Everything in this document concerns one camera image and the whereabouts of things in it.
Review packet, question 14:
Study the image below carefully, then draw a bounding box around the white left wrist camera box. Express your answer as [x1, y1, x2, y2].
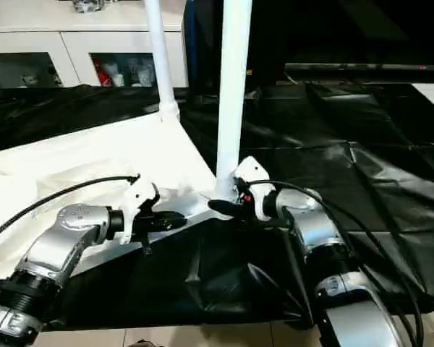
[118, 179, 161, 244]

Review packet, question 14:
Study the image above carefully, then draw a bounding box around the white plastic table top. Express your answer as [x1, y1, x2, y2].
[0, 111, 231, 291]

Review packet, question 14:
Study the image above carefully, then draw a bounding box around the black work mat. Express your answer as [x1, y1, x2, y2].
[0, 81, 434, 330]

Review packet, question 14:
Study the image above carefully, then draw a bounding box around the white sideboard with glass doors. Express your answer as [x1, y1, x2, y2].
[0, 0, 190, 90]

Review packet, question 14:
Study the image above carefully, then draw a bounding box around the clear glass ornament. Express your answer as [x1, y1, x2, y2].
[72, 0, 106, 14]

